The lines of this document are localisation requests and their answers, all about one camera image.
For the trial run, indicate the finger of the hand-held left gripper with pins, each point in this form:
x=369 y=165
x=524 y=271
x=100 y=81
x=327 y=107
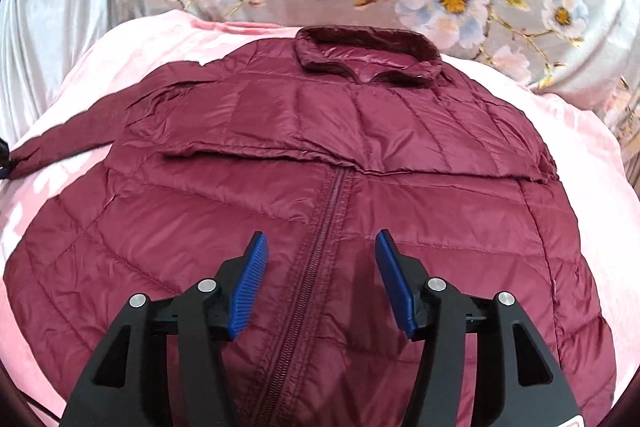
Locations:
x=4 y=159

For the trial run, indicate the pink blanket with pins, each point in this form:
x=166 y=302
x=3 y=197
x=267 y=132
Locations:
x=125 y=52

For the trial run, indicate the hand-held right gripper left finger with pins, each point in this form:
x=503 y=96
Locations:
x=246 y=287

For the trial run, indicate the grey satin cloth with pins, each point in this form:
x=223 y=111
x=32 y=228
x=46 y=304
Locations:
x=60 y=32

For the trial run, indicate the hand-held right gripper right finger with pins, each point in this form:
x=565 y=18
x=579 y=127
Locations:
x=395 y=282

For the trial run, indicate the maroon puffer jacket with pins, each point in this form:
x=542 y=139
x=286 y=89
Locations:
x=300 y=147

